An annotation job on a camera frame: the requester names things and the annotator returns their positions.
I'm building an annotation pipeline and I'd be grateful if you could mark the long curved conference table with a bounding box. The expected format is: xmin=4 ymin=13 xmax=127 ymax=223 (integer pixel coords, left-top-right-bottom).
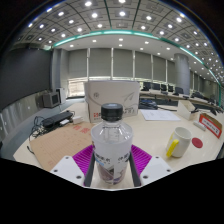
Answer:
xmin=139 ymin=88 xmax=224 ymax=113

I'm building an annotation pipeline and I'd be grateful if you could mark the row of black office chairs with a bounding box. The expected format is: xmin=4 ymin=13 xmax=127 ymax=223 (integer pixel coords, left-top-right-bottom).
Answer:
xmin=141 ymin=81 xmax=188 ymax=96

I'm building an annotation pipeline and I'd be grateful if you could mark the white mug yellow handle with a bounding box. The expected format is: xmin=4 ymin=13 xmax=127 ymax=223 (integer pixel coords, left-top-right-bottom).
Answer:
xmin=165 ymin=126 xmax=193 ymax=159

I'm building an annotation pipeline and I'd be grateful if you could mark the large white cardboard box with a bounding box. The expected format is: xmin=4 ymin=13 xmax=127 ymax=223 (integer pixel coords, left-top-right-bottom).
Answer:
xmin=83 ymin=79 xmax=141 ymax=124

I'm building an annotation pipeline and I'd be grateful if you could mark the white printed paper sheet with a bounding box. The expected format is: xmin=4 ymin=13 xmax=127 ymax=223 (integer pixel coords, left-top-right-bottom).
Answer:
xmin=139 ymin=108 xmax=182 ymax=122

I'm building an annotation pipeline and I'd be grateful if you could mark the grey monitor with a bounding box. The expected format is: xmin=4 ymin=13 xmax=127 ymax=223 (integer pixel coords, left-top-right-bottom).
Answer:
xmin=42 ymin=91 xmax=61 ymax=109

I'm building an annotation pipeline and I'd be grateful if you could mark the group of ceiling lights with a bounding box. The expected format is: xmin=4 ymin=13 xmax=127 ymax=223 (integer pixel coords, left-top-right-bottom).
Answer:
xmin=13 ymin=0 xmax=223 ymax=84

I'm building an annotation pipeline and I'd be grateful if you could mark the open brown box red side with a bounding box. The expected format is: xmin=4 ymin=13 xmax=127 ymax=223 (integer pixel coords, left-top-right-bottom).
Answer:
xmin=198 ymin=113 xmax=223 ymax=139

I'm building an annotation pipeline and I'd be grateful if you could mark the black power strip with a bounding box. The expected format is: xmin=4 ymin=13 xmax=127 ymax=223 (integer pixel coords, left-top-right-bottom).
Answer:
xmin=41 ymin=110 xmax=74 ymax=129

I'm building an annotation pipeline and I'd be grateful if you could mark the flat round red coaster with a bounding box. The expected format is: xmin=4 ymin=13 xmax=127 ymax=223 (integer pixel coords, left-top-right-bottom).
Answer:
xmin=191 ymin=137 xmax=204 ymax=149

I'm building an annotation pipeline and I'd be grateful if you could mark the clear water bottle black cap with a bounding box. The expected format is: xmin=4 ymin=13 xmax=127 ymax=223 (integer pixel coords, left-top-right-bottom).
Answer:
xmin=90 ymin=102 xmax=134 ymax=185

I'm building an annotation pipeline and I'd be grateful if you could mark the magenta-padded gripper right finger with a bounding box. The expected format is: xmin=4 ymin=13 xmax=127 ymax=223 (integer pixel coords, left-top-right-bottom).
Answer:
xmin=128 ymin=144 xmax=174 ymax=188

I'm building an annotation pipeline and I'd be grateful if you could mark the flat brown cardboard sheet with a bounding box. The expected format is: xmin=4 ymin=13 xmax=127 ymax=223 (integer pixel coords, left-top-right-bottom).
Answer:
xmin=29 ymin=121 xmax=96 ymax=172

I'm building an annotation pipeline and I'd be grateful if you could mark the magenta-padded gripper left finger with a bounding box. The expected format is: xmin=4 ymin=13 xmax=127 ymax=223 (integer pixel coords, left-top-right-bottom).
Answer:
xmin=49 ymin=144 xmax=98 ymax=188

